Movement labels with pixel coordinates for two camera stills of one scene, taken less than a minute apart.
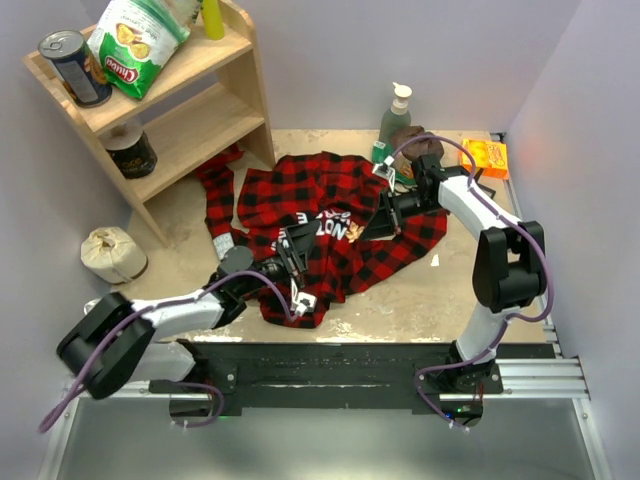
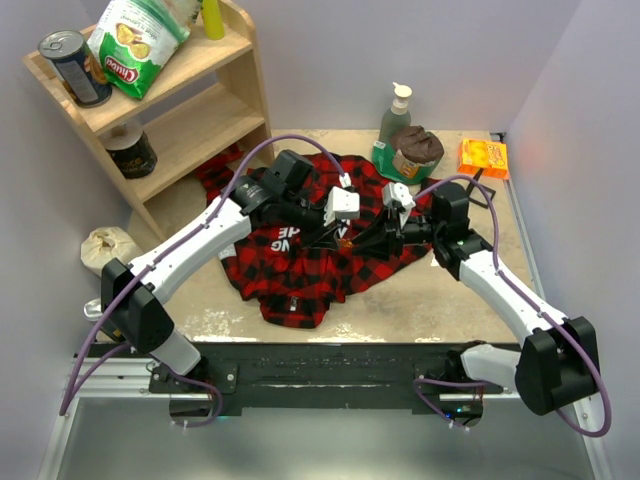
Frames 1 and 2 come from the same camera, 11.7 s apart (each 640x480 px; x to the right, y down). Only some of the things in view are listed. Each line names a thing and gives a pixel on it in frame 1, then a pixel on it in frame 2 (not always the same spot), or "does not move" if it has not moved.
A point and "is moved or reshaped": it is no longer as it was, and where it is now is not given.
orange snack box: [492, 157] does not move
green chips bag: [133, 39] does not move
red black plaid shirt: [324, 200] is moved or reshaped
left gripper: [300, 240] → [330, 238]
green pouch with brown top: [406, 148] does not move
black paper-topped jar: [130, 148] does not move
